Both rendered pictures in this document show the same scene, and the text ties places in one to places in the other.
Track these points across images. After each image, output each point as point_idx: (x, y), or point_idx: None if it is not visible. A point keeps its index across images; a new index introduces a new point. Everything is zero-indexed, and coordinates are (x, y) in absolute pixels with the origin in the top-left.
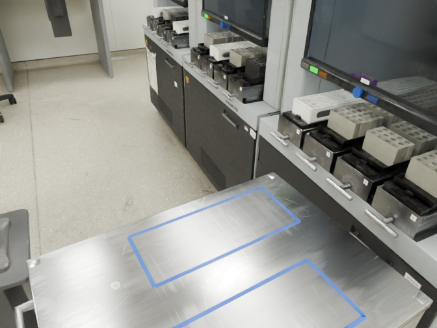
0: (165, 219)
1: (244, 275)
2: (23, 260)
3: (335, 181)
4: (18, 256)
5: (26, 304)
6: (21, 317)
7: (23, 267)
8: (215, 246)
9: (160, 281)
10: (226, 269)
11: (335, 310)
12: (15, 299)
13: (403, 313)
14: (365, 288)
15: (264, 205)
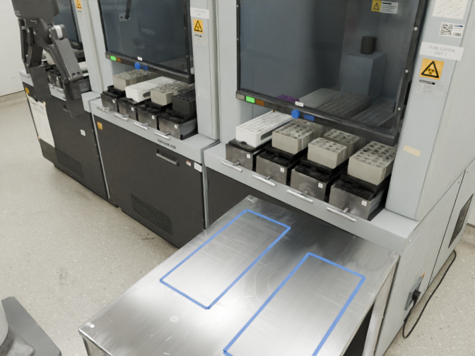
0: (182, 257)
1: (271, 278)
2: (44, 341)
3: (292, 191)
4: (36, 339)
5: None
6: None
7: (49, 347)
8: (237, 265)
9: (209, 304)
10: (255, 278)
11: (344, 280)
12: None
13: (386, 267)
14: (356, 259)
15: (256, 222)
